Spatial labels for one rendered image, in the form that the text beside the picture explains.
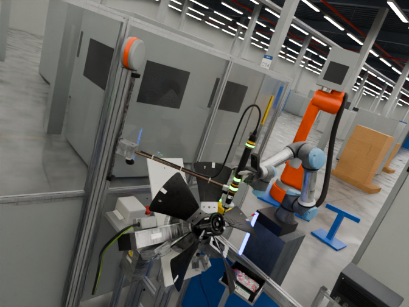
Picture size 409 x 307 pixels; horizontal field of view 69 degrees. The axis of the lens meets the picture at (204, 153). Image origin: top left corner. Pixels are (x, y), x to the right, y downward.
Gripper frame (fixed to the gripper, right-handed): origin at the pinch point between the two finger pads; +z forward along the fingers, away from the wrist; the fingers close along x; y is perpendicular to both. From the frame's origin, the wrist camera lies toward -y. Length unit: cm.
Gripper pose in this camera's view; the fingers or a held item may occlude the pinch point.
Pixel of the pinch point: (237, 170)
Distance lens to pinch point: 154.8
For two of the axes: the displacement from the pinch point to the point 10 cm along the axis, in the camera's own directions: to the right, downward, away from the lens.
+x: -6.4, -4.2, 6.4
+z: -7.0, -0.1, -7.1
